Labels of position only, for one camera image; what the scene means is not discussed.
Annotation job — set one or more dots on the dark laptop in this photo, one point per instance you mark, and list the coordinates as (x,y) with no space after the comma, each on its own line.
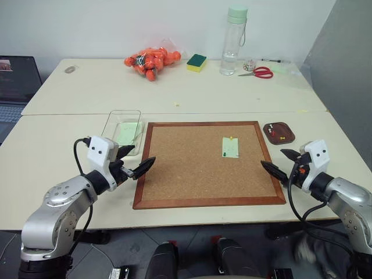
(17,84)

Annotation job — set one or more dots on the black table foot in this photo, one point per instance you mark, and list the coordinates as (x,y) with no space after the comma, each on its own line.
(93,236)
(290,231)

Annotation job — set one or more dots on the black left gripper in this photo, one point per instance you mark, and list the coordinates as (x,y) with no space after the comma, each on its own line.
(117,171)

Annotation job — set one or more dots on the clear plastic rectangular container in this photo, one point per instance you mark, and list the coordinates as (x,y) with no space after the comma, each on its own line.
(110,128)

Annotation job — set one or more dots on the pale green paper note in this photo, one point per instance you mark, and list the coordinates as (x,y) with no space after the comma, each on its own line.
(231,149)

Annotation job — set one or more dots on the grey cloth on floor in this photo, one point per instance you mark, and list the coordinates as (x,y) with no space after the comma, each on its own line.
(319,253)

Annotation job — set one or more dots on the dark brown wooden tray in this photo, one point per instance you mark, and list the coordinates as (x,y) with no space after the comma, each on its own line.
(286,129)

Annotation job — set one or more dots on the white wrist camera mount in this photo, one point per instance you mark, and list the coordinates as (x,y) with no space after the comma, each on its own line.
(98,154)
(318,162)

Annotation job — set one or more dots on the clear plastic sheet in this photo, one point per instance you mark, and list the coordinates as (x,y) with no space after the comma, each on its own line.
(290,78)

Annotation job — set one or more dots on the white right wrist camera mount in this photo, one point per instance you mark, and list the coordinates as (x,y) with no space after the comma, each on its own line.
(318,162)

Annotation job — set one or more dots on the bag of orange toys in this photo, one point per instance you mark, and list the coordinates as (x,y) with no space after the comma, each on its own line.
(148,62)

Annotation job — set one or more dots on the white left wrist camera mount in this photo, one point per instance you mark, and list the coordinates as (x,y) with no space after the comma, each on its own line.
(98,154)

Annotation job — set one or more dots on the black box with white label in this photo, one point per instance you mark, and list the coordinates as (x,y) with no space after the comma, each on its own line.
(119,273)

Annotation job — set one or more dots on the wood-framed cork board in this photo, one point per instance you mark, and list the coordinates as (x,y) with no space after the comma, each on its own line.
(189,168)

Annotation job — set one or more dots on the clear bottle with green lid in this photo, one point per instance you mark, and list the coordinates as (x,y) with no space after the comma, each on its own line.
(232,43)

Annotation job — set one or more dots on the yellow and green sponge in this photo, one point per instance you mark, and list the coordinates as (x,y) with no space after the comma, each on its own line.
(196,62)

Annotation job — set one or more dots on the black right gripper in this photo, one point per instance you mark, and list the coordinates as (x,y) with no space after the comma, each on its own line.
(299,171)

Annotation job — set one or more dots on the black and white pen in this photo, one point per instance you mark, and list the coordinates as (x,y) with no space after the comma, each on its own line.
(274,60)

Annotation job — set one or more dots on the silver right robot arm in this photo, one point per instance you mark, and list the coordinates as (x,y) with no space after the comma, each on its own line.
(348,200)

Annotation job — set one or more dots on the dark rounded shape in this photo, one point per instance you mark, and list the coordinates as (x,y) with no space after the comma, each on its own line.
(232,258)
(162,261)

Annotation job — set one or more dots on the small grey oval object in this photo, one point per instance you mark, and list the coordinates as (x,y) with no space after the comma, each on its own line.
(69,69)

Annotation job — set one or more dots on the clear plastic bottle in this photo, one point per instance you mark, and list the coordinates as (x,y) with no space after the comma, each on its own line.
(248,65)

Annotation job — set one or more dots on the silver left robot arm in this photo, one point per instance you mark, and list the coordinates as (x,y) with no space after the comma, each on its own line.
(58,203)

